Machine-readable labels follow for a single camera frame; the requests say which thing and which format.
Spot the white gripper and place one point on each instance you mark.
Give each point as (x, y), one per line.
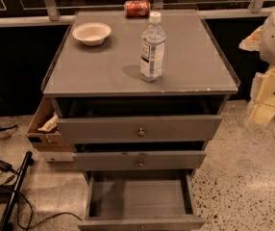
(263, 39)

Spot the clear plastic water bottle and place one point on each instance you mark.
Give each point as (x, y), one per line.
(152, 49)

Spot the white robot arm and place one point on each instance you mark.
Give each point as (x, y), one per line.
(263, 86)

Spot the grey middle drawer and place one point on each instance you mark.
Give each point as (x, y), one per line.
(140, 155)

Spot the grey drawer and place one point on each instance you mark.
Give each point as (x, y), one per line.
(138, 119)
(141, 200)
(140, 155)

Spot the grey top drawer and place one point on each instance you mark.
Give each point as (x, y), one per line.
(138, 119)

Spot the grey drawer cabinet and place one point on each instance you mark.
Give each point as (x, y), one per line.
(193, 64)

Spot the grey bottom drawer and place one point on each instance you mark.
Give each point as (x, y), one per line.
(141, 200)

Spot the red soda can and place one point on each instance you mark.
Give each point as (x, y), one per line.
(136, 8)

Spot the white paper bowl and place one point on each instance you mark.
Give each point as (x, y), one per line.
(92, 34)

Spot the metal window railing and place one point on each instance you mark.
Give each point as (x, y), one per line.
(118, 7)

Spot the crumpled paper in box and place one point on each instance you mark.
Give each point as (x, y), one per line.
(49, 125)

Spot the brown cardboard box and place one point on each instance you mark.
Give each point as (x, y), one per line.
(51, 146)

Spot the black metal stand pole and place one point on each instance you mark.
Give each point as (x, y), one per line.
(14, 191)

